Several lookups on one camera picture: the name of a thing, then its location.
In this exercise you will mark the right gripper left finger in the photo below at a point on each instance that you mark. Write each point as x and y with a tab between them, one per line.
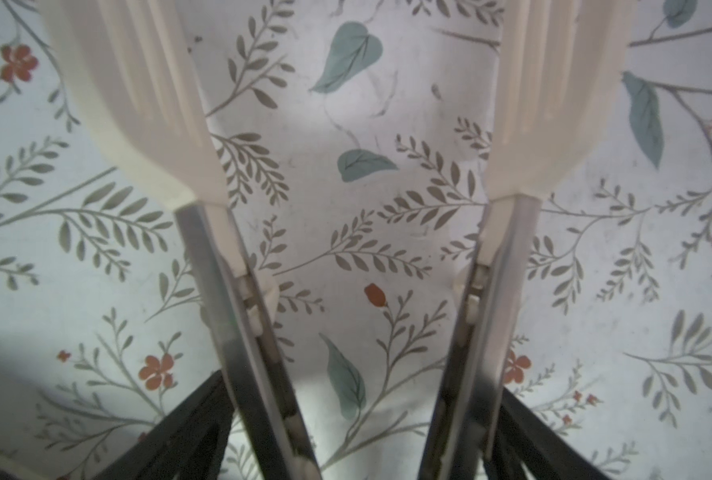
189	443

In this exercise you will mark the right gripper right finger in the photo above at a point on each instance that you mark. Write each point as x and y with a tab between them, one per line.
524	446

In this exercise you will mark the white plastic steel tongs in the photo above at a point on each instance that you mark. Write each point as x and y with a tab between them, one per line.
127	66

